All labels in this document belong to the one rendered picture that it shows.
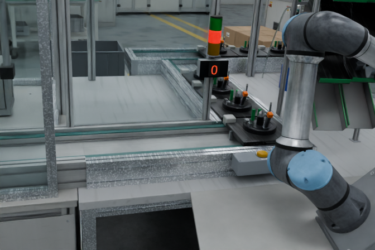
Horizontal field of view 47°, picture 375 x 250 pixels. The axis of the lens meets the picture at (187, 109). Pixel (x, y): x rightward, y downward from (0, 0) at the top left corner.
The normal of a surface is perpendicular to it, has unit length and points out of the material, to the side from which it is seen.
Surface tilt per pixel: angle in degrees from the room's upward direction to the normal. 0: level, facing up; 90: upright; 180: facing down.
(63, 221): 90
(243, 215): 0
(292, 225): 0
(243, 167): 90
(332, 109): 45
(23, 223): 90
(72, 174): 90
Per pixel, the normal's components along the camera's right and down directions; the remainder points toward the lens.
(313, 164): -0.61, -0.65
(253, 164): 0.27, 0.36
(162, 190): 0.06, -0.93
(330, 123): 0.11, -0.40
